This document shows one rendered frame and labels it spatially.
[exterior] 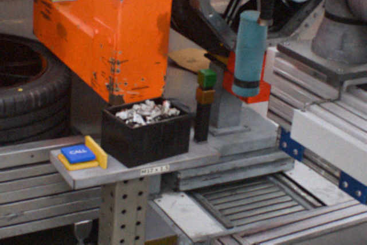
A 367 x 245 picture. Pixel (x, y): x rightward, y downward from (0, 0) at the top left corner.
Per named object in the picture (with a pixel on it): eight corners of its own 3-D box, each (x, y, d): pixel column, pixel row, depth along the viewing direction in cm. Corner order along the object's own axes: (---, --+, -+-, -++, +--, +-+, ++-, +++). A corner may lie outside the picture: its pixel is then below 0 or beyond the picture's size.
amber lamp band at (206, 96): (206, 98, 212) (208, 85, 210) (214, 103, 209) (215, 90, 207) (194, 100, 210) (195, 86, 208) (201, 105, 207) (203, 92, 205)
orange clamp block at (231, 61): (231, 43, 253) (225, 68, 256) (245, 50, 247) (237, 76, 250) (248, 45, 257) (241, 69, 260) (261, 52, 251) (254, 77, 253)
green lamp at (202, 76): (208, 81, 210) (210, 67, 208) (216, 86, 207) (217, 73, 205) (195, 82, 208) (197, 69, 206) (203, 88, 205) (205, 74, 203)
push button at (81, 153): (85, 151, 200) (85, 143, 199) (96, 163, 195) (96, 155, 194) (59, 155, 197) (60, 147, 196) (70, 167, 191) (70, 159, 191)
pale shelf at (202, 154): (189, 137, 222) (190, 128, 221) (219, 163, 209) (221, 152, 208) (49, 160, 202) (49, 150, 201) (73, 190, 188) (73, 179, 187)
